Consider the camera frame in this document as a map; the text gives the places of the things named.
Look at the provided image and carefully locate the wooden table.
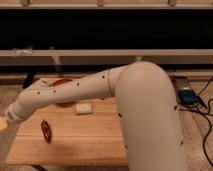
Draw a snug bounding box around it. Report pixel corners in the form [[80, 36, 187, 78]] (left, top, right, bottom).
[[6, 98, 127, 166]]

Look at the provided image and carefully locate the wooden rail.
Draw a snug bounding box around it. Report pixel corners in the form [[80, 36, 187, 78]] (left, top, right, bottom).
[[0, 49, 213, 66]]

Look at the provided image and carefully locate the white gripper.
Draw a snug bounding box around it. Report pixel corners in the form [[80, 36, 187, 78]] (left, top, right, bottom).
[[5, 102, 23, 124]]

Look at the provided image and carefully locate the black cable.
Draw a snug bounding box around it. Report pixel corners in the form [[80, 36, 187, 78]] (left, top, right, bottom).
[[178, 77, 213, 168]]

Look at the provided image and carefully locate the orange bowl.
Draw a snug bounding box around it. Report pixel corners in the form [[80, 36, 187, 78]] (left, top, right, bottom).
[[52, 79, 75, 108]]

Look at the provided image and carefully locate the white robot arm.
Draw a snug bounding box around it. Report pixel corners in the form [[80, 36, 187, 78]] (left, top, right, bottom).
[[4, 61, 188, 171]]

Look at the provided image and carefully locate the blue power box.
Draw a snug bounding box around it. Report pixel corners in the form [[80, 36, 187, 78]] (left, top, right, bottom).
[[177, 89, 199, 105]]

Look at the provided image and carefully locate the red chili pepper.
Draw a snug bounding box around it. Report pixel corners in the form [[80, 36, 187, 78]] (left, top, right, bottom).
[[41, 120, 52, 143]]

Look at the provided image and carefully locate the white sponge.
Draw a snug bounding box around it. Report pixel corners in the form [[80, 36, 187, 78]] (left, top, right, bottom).
[[75, 103, 93, 115]]

